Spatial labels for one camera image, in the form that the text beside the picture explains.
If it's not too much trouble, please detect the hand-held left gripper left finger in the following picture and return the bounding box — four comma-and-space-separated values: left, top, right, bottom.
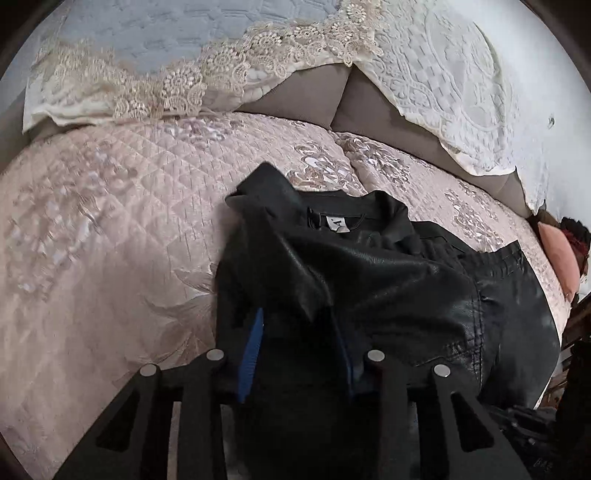
53, 307, 265, 480

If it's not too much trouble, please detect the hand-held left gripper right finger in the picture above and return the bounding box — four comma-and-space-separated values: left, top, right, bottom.
339, 339, 532, 480

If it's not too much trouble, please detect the black leather jacket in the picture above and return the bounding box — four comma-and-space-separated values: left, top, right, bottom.
215, 161, 561, 480

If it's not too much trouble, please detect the pink quilted bedspread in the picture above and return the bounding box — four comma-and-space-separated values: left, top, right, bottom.
0, 111, 573, 476

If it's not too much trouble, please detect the pink cushion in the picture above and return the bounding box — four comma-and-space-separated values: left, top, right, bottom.
538, 222, 580, 303

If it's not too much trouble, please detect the dark red cloth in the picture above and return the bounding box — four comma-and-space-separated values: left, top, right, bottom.
558, 217, 591, 278

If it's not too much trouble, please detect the beige sofa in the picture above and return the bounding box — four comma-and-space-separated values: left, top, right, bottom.
235, 62, 532, 217

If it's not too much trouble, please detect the blue white lace quilted cover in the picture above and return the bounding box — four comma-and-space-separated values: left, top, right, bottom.
23, 0, 550, 215

